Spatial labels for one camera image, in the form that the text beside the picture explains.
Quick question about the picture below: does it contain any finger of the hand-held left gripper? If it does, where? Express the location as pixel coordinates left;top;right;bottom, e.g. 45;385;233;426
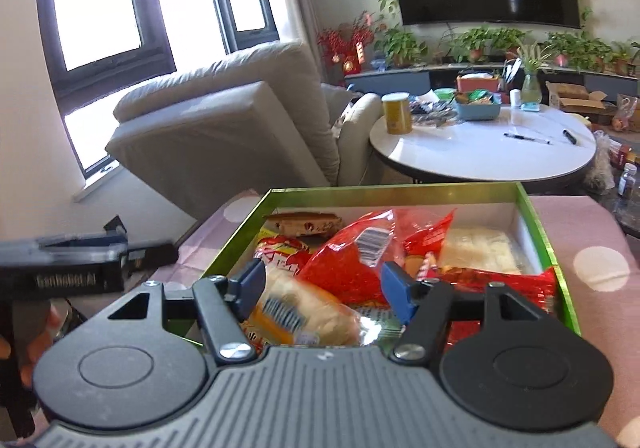
124;240;180;275
37;215;129;251

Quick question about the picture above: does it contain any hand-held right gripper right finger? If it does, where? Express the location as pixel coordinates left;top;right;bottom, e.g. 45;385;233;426
381;261;543;365

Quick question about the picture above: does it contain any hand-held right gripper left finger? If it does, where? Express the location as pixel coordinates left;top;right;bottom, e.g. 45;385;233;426
106;258;267;365

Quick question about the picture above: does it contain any yellow red crab snack packet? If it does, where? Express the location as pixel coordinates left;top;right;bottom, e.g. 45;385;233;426
252;233;321;279

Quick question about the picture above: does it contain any large red barcode snack packet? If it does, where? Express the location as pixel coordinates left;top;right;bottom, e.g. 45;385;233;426
297;208;459;307

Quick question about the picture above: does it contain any orange bread packet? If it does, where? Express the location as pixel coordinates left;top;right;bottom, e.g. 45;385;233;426
239;267;362;350

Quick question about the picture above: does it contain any brown chocolate snack packet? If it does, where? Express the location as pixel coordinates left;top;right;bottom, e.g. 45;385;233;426
262;210;344;242

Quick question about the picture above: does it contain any green cardboard box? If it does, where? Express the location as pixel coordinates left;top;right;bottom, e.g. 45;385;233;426
200;181;582;345

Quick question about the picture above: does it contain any white snack packet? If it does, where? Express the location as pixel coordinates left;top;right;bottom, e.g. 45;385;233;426
437;225;524;277

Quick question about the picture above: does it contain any person's left hand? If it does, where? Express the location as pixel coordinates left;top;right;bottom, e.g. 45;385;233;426
20;302;65;388

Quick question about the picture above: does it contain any beige sofa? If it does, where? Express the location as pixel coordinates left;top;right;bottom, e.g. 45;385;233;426
104;40;384;222

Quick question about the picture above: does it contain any round white table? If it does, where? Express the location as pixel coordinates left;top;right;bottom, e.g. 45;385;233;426
368;102;598;195

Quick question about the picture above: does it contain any yellow canister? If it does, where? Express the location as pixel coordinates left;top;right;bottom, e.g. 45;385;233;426
381;92;414;135

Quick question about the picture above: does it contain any pile of dark packets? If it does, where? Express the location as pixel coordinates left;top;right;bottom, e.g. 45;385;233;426
409;97;459;127

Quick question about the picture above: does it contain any blue basket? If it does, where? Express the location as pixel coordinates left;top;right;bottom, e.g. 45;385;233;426
453;89;503;122

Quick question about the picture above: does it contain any white pen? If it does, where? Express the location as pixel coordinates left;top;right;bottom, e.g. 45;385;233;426
503;131;552;145

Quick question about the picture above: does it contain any orange storage box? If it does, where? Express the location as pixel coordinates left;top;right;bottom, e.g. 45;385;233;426
455;72;502;94

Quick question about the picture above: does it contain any clear plastic bag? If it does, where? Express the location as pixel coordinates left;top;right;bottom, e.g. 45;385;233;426
581;129;617;195

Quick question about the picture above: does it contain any glass vase with plant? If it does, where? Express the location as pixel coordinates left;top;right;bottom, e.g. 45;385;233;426
514;44;550;107

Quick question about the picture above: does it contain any row of green potted plants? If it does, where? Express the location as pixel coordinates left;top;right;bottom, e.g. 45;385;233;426
381;24;640;77

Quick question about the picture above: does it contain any dark coffee table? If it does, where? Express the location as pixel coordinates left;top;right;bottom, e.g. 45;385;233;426
589;127;640;231

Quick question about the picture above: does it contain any red flower plant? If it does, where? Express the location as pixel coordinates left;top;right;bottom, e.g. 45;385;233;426
316;12;377;75

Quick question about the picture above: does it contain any open cardboard box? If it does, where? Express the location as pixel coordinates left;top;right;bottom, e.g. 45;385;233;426
544;80;619;125

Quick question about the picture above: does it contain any grey television cabinet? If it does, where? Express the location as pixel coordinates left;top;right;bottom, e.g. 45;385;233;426
344;62;640;95

